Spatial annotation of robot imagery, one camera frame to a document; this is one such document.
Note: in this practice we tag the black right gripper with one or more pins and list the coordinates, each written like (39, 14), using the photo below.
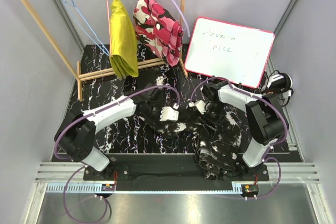
(216, 123)

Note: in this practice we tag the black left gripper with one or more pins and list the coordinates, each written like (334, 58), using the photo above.
(156, 119)

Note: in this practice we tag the black white patterned trousers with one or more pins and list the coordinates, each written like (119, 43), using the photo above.
(216, 149)

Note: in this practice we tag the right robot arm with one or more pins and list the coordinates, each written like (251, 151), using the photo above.
(267, 123)

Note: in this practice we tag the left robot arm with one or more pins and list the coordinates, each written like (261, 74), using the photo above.
(76, 135)

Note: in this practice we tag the pink camouflage trousers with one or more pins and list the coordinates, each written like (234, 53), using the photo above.
(158, 30)

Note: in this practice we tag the yellow-green folded garment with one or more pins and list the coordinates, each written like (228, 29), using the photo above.
(124, 44)

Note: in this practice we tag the pink framed whiteboard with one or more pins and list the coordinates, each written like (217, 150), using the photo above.
(235, 52)

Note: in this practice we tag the black headphones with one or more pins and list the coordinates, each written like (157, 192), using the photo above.
(279, 83)

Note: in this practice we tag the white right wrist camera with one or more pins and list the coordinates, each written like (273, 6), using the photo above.
(200, 106)

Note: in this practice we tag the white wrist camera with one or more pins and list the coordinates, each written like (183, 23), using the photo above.
(200, 106)
(168, 114)

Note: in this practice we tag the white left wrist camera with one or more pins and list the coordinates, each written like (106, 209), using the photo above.
(168, 114)

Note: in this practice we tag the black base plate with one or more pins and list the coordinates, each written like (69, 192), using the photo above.
(171, 173)

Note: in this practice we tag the blue wire hanger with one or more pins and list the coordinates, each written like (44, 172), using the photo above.
(83, 24)

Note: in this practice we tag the aluminium rail frame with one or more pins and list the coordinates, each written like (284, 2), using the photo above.
(293, 194)

